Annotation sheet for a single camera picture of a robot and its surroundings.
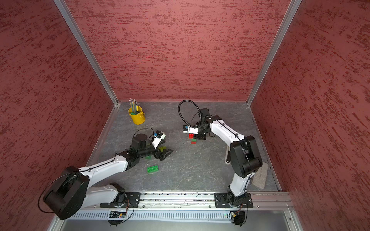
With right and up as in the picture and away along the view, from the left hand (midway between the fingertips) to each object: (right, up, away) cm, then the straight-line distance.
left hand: (167, 148), depth 84 cm
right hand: (+17, +7, +8) cm, 20 cm away
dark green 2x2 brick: (-13, -7, +4) cm, 15 cm away
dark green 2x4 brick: (-9, -12, -1) cm, 15 cm away
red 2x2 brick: (+16, +1, +13) cm, 21 cm away
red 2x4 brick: (+14, +8, -4) cm, 17 cm away
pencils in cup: (-26, +28, +15) cm, 41 cm away
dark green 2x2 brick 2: (+16, +3, +8) cm, 18 cm away
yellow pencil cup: (-24, +18, +16) cm, 34 cm away
